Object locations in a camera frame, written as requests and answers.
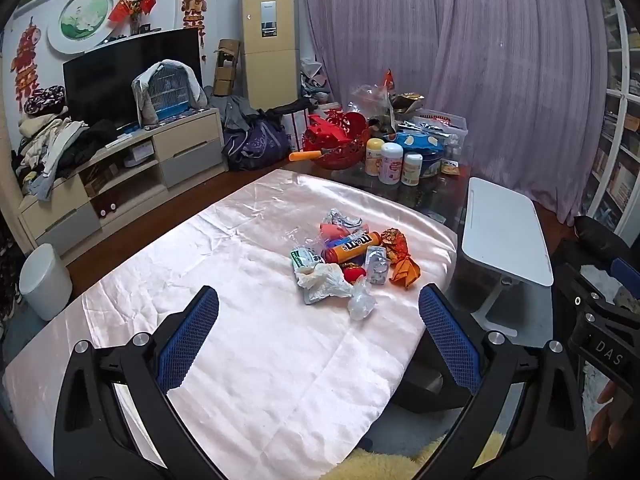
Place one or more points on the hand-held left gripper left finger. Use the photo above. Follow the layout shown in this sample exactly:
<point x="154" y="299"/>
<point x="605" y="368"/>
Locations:
<point x="190" y="335"/>

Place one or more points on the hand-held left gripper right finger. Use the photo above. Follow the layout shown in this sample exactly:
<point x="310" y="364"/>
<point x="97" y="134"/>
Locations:
<point x="450" y="340"/>

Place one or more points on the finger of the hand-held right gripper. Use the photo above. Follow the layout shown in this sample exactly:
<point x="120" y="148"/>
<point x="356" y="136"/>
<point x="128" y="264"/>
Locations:
<point x="627" y="270"/>
<point x="570" y="280"/>

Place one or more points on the orange foil wrapper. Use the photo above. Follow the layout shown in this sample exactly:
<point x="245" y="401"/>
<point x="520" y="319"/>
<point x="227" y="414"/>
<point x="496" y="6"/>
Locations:
<point x="402" y="265"/>

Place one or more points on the clear plastic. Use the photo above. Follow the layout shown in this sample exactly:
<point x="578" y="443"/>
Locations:
<point x="361" y="302"/>

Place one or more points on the silver blister pack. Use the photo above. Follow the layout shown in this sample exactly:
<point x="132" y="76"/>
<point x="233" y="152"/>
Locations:
<point x="376" y="265"/>

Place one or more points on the small red item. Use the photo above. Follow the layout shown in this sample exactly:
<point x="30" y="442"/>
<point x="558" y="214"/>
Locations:
<point x="352" y="274"/>

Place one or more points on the orange candy tube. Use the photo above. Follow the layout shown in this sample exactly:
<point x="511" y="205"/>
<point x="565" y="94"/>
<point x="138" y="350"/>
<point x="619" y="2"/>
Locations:
<point x="352" y="246"/>

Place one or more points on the green white packet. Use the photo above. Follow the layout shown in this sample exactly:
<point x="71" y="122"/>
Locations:
<point x="305" y="258"/>

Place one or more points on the white plastic bag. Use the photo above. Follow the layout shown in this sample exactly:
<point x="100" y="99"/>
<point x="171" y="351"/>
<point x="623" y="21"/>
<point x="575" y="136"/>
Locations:
<point x="322" y="285"/>

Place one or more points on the person's right hand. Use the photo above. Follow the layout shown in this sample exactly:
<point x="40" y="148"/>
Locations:
<point x="614" y="417"/>

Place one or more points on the black rounded object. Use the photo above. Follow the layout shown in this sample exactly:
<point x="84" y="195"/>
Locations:
<point x="602" y="237"/>

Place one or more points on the pink satin cloth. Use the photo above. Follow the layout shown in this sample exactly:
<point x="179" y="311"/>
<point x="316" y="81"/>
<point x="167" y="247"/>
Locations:
<point x="225" y="270"/>

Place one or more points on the white folding lap desk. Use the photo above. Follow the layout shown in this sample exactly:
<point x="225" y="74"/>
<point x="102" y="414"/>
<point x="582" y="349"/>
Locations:
<point x="500" y="230"/>

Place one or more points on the white bookshelf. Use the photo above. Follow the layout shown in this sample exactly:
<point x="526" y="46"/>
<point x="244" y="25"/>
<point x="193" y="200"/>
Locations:
<point x="620" y="160"/>

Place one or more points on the yellow fluffy cushion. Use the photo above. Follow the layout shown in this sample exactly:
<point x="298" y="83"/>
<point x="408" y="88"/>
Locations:
<point x="380" y="460"/>

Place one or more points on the white round bin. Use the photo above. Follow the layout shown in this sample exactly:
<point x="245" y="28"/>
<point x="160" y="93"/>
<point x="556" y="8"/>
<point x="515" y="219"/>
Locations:
<point x="45" y="285"/>

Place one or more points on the small yellow packet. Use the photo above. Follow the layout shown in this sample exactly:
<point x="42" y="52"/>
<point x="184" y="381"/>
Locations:
<point x="450" y="167"/>

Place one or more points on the white orange label bottle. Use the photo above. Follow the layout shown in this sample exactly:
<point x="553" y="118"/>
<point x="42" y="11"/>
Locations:
<point x="412" y="170"/>

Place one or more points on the pink label bottle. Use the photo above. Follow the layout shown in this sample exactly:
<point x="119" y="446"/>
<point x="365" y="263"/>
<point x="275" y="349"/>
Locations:
<point x="391" y="165"/>

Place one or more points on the blue cookie tin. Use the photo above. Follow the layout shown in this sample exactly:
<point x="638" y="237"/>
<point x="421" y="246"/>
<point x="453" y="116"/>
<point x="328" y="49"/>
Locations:
<point x="427" y="147"/>

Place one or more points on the clear plastic storage box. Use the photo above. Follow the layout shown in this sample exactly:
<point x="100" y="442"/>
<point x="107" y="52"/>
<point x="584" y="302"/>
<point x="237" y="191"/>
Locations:
<point x="452" y="125"/>

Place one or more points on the yellow label bottle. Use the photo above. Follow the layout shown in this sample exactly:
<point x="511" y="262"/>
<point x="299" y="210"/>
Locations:
<point x="374" y="160"/>

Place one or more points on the beige television cabinet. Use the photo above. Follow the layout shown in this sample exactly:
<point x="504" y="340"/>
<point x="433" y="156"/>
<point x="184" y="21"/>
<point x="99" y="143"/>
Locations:
<point x="185" y="137"/>

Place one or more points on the purple duffel bag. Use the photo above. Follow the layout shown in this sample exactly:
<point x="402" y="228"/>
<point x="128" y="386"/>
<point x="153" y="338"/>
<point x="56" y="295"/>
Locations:
<point x="257" y="142"/>

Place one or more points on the red plastic basket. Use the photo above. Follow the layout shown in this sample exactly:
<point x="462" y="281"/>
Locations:
<point x="345" y="135"/>

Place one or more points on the grey clothes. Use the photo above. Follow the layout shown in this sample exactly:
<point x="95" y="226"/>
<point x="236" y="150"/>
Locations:
<point x="240" y="110"/>

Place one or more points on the pile of clothes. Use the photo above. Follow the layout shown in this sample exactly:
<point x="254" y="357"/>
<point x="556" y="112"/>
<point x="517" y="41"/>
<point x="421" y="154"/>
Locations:
<point x="50" y="145"/>

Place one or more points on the purple curtain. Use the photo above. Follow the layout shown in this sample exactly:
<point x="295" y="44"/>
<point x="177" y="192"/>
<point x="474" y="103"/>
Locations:
<point x="475" y="60"/>

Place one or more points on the dark gold snack bag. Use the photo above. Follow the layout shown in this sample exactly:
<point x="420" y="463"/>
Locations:
<point x="407" y="102"/>

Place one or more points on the blue bird cage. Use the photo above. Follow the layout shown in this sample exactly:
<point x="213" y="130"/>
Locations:
<point x="167" y="87"/>

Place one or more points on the clear plastic bag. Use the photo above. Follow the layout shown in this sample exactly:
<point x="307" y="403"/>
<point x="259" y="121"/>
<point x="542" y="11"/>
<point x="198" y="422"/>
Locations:
<point x="367" y="102"/>

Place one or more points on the bird cage with cloth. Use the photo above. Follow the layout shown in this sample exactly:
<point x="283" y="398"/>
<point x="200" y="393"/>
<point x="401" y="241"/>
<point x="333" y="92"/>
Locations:
<point x="141" y="85"/>

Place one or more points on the red snack bag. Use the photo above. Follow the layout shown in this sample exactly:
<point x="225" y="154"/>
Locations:
<point x="389" y="82"/>

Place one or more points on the black flat television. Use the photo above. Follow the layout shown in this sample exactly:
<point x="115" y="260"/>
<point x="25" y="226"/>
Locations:
<point x="110" y="80"/>

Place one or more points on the brown cardboard box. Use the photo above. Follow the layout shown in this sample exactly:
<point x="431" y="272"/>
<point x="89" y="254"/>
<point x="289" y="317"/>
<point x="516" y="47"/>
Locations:
<point x="225" y="67"/>

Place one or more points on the dark dotted cushion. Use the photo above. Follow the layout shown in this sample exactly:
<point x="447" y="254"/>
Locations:
<point x="45" y="100"/>

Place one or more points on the beige standing air conditioner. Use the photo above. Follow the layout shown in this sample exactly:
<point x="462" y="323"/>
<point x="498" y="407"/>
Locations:
<point x="267" y="60"/>

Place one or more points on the vase with red flowers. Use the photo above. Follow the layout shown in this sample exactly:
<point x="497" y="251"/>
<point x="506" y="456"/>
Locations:
<point x="132" y="5"/>

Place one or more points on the red paper wall decoration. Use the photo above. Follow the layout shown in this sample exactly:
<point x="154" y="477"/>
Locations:
<point x="25" y="60"/>

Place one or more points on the round green wall picture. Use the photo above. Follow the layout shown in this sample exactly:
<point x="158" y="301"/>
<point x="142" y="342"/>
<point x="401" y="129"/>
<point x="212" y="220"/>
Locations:
<point x="82" y="15"/>

